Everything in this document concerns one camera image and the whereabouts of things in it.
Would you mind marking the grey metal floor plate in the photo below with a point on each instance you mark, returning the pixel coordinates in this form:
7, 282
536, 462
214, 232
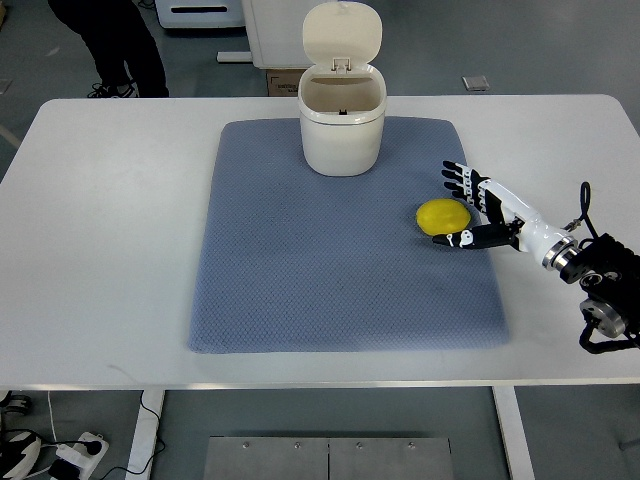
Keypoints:
270, 457

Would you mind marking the cream trash bin open lid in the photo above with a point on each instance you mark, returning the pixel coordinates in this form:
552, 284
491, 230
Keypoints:
342, 98

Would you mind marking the white table leg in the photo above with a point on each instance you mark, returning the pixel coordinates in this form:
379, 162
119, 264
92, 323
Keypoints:
145, 443
512, 432

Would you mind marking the white cabinet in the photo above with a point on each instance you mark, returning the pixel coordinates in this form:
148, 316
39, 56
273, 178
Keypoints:
274, 32

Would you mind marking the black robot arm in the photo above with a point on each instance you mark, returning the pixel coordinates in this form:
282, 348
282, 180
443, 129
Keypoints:
609, 274

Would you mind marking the black white sneaker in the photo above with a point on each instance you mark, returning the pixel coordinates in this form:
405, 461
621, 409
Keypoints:
19, 455

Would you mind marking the cardboard box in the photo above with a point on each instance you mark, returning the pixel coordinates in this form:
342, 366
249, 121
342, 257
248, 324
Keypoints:
283, 82

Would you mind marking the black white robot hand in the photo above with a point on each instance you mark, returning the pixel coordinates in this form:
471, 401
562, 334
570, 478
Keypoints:
510, 221

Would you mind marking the blue quilted mat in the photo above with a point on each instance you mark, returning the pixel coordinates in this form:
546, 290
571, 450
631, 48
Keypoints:
294, 261

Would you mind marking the grey floor socket cover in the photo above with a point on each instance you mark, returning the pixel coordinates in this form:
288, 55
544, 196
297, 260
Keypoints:
475, 83

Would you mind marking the white power strip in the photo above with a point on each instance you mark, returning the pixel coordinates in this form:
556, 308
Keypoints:
84, 453

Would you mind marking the white machine with slot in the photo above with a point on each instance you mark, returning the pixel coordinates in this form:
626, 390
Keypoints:
199, 14

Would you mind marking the person in black trousers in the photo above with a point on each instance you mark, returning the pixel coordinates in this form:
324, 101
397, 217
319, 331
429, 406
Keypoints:
125, 53

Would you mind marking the right white table leg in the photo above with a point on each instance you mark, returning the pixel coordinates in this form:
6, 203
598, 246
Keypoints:
512, 432

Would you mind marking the left white table leg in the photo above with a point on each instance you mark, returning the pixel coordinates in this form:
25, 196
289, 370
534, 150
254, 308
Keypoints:
145, 443

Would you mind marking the yellow lemon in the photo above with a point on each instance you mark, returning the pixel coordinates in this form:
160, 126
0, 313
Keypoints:
442, 216

